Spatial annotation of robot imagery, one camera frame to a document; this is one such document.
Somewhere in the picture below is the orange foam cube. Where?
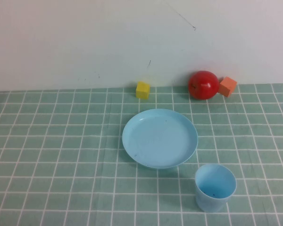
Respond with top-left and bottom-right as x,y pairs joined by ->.
218,76 -> 238,97

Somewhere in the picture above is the yellow foam cube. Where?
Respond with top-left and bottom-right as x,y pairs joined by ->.
135,81 -> 151,100

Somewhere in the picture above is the light blue plastic cup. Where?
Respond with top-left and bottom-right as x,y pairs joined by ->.
194,163 -> 237,213

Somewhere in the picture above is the green checkered tablecloth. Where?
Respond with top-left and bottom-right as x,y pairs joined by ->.
0,83 -> 283,226

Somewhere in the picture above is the red apple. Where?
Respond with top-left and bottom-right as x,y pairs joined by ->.
188,70 -> 220,101

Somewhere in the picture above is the light blue plastic plate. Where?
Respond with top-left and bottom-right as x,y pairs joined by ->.
122,108 -> 199,170

